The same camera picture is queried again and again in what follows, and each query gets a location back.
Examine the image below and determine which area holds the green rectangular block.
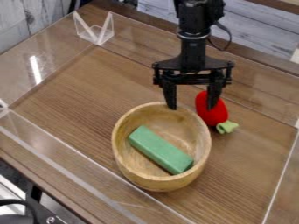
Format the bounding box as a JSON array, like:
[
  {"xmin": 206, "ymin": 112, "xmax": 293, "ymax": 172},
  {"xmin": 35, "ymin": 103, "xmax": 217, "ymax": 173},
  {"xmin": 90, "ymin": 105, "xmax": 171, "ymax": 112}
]
[{"xmin": 128, "ymin": 126, "xmax": 194, "ymax": 175}]

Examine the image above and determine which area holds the black cable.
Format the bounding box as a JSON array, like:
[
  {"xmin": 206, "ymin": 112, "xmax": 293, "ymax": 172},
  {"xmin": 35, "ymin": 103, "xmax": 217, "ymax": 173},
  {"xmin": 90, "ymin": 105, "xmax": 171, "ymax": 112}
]
[{"xmin": 0, "ymin": 197, "xmax": 39, "ymax": 224}]

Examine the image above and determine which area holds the black table leg bracket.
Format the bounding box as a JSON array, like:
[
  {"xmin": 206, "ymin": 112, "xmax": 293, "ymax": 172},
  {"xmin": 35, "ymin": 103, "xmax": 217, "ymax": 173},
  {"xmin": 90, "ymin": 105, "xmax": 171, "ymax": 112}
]
[{"xmin": 23, "ymin": 184, "xmax": 80, "ymax": 224}]

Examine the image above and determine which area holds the red plush strawberry toy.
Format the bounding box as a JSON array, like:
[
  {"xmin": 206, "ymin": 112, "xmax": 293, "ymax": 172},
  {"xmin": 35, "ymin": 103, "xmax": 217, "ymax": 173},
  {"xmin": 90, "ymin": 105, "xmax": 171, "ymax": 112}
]
[{"xmin": 195, "ymin": 91, "xmax": 239, "ymax": 134}]

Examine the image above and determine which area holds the light wooden bowl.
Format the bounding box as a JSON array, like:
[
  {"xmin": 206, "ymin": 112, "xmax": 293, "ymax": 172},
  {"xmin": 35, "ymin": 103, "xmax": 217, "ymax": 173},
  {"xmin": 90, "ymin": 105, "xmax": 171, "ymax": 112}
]
[{"xmin": 111, "ymin": 102, "xmax": 211, "ymax": 192}]

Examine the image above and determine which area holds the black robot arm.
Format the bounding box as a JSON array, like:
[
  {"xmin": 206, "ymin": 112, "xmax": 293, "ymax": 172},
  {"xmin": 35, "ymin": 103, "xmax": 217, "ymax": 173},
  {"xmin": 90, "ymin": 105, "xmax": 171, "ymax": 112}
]
[{"xmin": 152, "ymin": 0, "xmax": 235, "ymax": 110}]

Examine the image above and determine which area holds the clear acrylic corner bracket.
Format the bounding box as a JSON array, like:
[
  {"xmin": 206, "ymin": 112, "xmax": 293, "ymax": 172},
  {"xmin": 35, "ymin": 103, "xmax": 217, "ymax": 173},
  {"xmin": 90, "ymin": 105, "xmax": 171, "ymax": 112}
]
[{"xmin": 72, "ymin": 11, "xmax": 115, "ymax": 46}]

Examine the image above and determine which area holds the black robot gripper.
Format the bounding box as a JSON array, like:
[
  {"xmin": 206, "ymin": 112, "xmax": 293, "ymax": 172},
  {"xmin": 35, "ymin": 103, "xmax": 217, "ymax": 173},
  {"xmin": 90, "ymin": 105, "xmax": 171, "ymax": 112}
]
[{"xmin": 152, "ymin": 36, "xmax": 235, "ymax": 110}]

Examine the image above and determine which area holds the clear acrylic enclosure wall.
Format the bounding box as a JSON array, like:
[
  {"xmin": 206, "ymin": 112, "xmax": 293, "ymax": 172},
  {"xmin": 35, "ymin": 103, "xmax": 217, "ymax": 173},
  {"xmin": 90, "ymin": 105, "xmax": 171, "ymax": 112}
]
[{"xmin": 0, "ymin": 16, "xmax": 299, "ymax": 224}]

